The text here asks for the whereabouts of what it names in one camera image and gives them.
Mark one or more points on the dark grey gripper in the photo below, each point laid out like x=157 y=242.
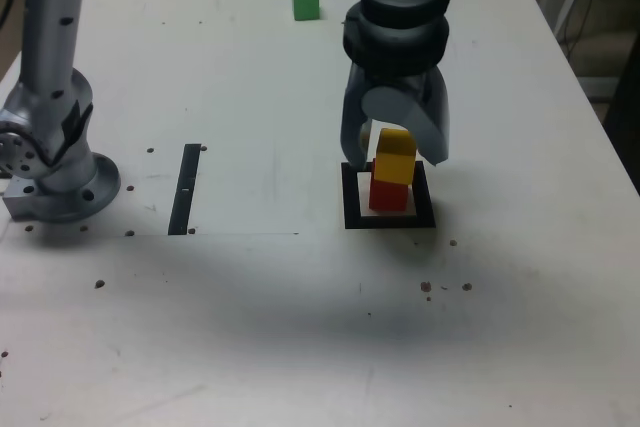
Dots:
x=400 y=81

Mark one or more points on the black tape square outline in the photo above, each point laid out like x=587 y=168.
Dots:
x=350 y=197

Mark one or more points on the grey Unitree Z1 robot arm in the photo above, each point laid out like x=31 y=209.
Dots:
x=50 y=72

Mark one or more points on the yellow cube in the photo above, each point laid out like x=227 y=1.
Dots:
x=395 y=157

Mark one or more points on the black tape strip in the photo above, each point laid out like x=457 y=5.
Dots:
x=184 y=187

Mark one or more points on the red cube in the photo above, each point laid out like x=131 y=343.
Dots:
x=387 y=197

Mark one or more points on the dark cabinet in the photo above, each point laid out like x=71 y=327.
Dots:
x=625 y=97

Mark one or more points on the green cube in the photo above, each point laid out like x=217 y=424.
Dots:
x=305 y=2

